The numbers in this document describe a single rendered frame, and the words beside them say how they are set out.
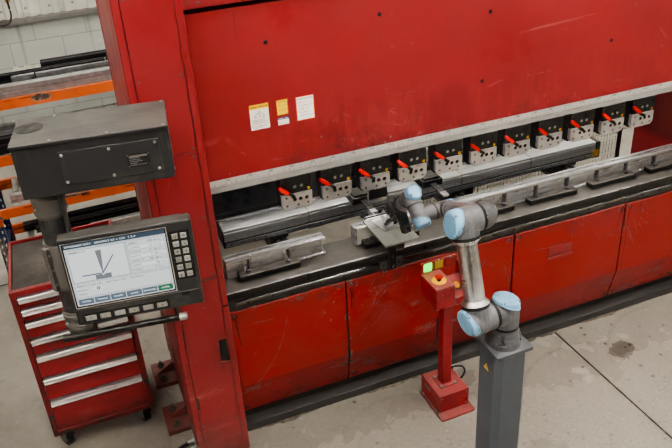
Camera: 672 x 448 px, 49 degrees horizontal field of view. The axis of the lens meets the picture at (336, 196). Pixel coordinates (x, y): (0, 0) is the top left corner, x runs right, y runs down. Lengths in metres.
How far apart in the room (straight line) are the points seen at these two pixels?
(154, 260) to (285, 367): 1.34
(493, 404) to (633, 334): 1.53
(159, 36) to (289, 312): 1.51
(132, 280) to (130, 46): 0.84
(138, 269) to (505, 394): 1.65
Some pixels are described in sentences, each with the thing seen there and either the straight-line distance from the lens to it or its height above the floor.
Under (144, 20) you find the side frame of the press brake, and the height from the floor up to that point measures 2.19.
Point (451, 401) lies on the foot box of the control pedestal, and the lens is 4.03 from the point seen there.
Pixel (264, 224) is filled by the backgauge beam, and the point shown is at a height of 0.97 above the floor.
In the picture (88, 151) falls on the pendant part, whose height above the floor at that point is 1.89.
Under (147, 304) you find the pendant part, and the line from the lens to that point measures 2.78.
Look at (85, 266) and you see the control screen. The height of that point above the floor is 1.48.
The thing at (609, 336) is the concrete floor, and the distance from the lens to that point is 4.67.
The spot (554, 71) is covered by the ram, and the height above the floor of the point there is 1.59.
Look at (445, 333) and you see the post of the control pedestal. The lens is 3.81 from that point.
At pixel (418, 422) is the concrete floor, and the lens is 4.00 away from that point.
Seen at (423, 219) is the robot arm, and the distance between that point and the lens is 3.29.
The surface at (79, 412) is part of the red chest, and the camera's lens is 4.05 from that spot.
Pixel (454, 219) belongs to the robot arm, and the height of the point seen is 1.38.
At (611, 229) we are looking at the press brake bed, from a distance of 4.46.
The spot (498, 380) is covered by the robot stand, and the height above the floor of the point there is 0.63.
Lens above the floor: 2.85
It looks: 28 degrees down
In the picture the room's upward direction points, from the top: 4 degrees counter-clockwise
